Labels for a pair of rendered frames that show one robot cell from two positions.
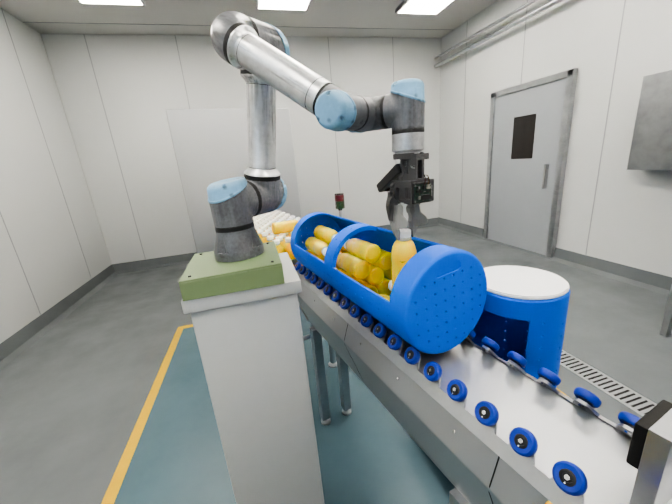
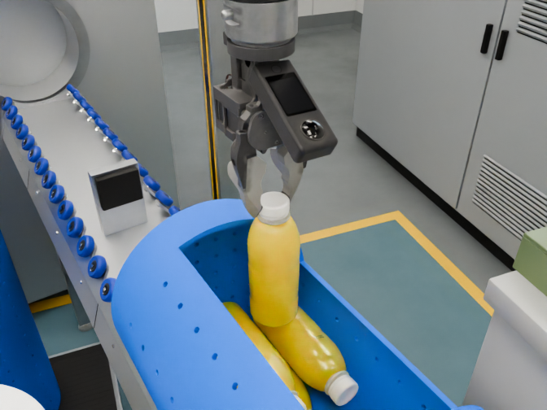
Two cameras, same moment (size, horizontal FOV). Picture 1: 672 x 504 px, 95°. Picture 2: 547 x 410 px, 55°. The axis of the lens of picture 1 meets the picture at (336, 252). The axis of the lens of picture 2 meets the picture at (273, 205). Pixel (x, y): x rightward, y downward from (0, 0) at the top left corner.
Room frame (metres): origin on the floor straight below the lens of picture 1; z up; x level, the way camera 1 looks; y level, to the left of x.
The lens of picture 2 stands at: (1.31, -0.25, 1.64)
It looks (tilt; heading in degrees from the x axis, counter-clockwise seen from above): 35 degrees down; 172
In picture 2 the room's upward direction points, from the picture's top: straight up
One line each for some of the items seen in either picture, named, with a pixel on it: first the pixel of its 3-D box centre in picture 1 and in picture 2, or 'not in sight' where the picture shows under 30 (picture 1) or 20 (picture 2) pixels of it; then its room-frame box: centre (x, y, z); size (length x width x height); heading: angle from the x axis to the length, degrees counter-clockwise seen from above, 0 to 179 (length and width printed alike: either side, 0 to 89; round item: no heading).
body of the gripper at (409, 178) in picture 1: (410, 178); (258, 89); (0.76, -0.19, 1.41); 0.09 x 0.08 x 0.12; 25
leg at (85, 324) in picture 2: not in sight; (68, 268); (-0.26, -0.81, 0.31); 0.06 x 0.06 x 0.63; 25
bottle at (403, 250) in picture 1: (404, 267); (273, 263); (0.79, -0.18, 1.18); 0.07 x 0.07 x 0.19
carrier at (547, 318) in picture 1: (508, 389); not in sight; (0.95, -0.60, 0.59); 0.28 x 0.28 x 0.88
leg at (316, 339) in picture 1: (320, 377); not in sight; (1.46, 0.15, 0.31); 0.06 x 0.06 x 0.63; 25
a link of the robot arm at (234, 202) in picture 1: (231, 201); not in sight; (0.94, 0.30, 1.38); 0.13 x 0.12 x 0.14; 147
